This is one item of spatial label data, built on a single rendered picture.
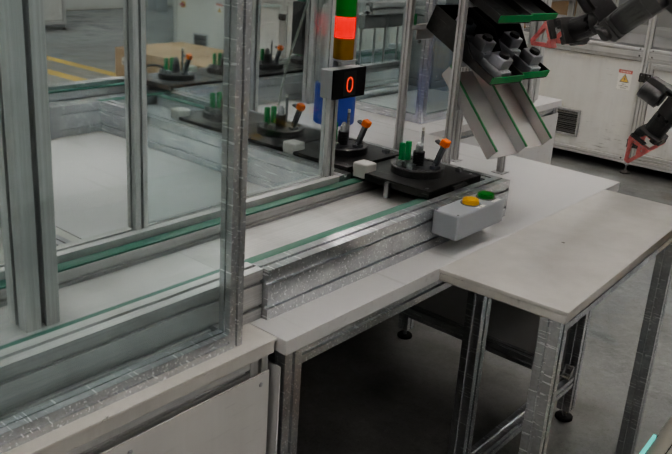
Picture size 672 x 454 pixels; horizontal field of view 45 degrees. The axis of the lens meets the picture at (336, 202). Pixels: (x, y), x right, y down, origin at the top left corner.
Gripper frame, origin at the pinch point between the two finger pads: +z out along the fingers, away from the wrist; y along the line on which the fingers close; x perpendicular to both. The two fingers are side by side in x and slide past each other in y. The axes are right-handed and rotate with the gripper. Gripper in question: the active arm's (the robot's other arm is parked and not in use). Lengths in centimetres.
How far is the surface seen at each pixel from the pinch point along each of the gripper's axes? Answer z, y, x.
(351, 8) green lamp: 16, 48, -15
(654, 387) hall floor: 52, -92, 123
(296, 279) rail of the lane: 3, 88, 41
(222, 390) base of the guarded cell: 0, 110, 55
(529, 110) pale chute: 25.9, -21.4, 14.7
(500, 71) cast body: 13.8, 2.8, 4.2
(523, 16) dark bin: 7.2, -3.1, -8.4
